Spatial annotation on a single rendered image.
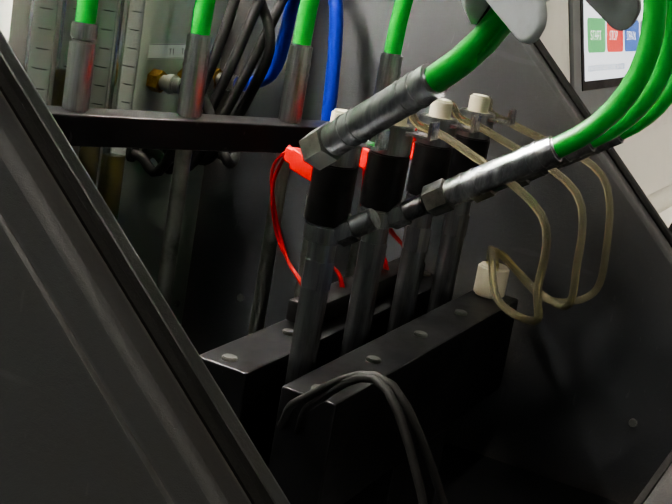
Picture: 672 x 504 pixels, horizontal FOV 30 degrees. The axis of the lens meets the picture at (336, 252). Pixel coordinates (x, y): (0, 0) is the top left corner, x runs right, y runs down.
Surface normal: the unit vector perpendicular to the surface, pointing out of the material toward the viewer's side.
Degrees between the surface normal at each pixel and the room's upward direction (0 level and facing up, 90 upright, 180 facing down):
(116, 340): 72
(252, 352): 0
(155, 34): 90
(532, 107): 90
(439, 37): 90
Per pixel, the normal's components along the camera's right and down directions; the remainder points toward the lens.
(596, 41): 0.89, 0.02
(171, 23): 0.88, 0.25
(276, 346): 0.17, -0.95
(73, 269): -0.11, -0.08
